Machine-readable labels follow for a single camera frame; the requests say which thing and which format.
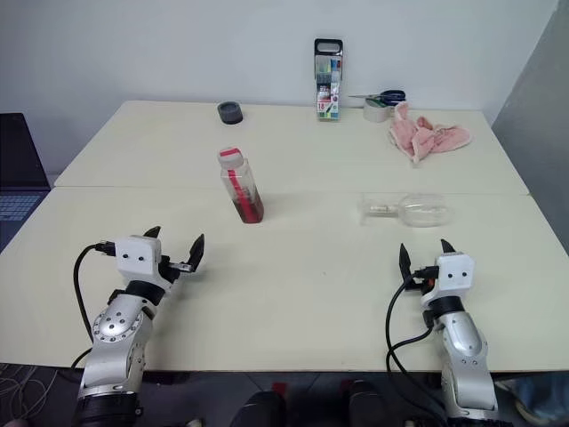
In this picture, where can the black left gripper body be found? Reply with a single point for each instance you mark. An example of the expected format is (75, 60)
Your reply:
(171, 269)

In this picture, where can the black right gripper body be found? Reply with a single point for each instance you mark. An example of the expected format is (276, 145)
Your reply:
(421, 278)

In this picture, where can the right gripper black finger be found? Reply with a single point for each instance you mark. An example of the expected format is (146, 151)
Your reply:
(404, 264)
(446, 249)

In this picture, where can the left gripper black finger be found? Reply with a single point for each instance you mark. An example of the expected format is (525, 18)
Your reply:
(154, 231)
(196, 253)

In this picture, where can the clear wine glass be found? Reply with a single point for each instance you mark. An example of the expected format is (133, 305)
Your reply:
(422, 211)

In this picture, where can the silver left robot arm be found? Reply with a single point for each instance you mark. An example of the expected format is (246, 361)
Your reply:
(113, 327)

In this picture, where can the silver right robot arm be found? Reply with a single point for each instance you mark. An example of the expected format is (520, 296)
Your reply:
(467, 351)

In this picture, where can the plastic bottle with red liquid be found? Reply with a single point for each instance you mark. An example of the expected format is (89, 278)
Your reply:
(242, 191)

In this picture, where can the pink crumpled cloth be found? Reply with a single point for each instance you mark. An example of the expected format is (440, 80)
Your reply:
(427, 135)

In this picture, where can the dark rounded shape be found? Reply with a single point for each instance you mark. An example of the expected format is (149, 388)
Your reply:
(366, 405)
(260, 411)

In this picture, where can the black round cap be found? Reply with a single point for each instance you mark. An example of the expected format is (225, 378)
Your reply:
(230, 112)

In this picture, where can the dark laptop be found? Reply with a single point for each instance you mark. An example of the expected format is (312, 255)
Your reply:
(18, 164)

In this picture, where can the white tape roll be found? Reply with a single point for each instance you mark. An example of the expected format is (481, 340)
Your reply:
(373, 111)

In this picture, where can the blue object under table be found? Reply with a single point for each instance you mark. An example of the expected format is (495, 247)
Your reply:
(538, 396)

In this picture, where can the grey partition panel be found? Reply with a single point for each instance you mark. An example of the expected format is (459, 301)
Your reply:
(542, 111)

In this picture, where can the marker pen pack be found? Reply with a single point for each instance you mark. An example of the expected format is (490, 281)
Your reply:
(329, 84)

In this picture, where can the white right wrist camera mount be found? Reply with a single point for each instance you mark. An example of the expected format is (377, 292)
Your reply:
(455, 276)

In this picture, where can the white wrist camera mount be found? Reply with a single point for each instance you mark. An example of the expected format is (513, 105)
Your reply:
(135, 258)
(455, 276)

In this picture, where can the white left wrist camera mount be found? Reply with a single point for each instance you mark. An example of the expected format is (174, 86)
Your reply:
(135, 258)

